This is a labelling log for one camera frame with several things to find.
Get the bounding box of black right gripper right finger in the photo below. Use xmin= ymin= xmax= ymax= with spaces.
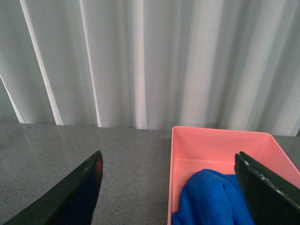
xmin=234 ymin=151 xmax=300 ymax=225

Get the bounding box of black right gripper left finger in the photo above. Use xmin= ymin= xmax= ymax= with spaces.
xmin=6 ymin=150 xmax=103 ymax=225

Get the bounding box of blue microfiber cloth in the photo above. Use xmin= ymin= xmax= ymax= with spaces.
xmin=172 ymin=169 xmax=254 ymax=225

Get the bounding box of pink plastic box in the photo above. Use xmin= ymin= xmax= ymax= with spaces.
xmin=167 ymin=126 xmax=300 ymax=225

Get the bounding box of white pleated curtain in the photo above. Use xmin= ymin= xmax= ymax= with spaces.
xmin=0 ymin=0 xmax=300 ymax=136

